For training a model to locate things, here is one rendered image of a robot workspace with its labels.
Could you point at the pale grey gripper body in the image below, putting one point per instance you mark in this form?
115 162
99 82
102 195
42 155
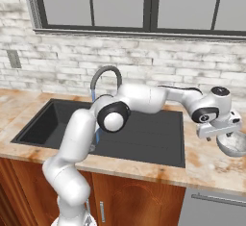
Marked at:
215 130

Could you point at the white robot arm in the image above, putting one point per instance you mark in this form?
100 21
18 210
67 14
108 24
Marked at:
75 133

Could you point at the grey metal bowl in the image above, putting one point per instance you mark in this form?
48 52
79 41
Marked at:
233 147

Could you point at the black sink basin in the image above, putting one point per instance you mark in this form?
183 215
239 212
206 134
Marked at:
150 140

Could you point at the grey dishwasher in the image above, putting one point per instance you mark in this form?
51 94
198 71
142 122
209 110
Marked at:
217 215

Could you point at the brown wooden cupboard door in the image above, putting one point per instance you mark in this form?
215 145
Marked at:
144 201
29 188

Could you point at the grey arched tap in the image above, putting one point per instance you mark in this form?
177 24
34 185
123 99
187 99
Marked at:
109 69

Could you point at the dark framed window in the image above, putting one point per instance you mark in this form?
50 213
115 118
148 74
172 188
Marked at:
121 4

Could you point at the grey wall socket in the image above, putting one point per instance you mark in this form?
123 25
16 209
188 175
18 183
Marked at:
14 59

